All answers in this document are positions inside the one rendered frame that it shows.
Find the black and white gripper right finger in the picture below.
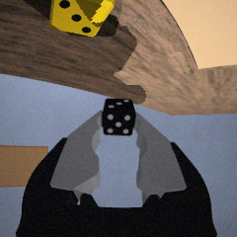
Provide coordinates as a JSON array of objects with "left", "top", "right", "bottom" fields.
[{"left": 133, "top": 112, "right": 217, "bottom": 237}]

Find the beige flat mat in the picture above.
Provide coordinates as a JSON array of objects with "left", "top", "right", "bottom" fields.
[{"left": 162, "top": 0, "right": 237, "bottom": 69}]

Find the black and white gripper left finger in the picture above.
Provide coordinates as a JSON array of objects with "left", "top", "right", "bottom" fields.
[{"left": 16, "top": 111, "right": 103, "bottom": 237}]

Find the yellow die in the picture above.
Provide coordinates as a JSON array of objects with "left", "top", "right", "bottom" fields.
[{"left": 49, "top": 0, "right": 115, "bottom": 37}]

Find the black die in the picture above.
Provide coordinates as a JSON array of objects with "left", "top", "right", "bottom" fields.
[{"left": 103, "top": 99, "right": 135, "bottom": 136}]

